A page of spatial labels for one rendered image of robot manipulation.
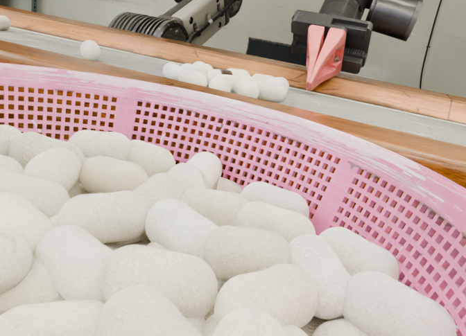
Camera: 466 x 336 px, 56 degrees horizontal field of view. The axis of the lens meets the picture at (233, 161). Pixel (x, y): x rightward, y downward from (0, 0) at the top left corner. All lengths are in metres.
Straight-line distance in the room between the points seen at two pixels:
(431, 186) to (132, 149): 0.14
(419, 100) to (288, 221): 0.45
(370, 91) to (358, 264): 0.45
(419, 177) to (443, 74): 2.33
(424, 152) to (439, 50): 2.26
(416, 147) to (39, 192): 0.18
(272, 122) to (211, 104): 0.04
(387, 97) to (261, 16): 1.97
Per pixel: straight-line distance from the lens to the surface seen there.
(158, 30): 0.87
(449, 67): 2.51
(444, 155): 0.24
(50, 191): 0.17
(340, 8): 0.63
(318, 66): 0.56
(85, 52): 0.54
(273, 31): 2.51
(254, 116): 0.23
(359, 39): 0.61
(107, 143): 0.23
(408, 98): 0.60
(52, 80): 0.26
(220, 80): 0.40
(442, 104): 0.61
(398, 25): 0.66
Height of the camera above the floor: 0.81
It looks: 17 degrees down
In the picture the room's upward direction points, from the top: 10 degrees clockwise
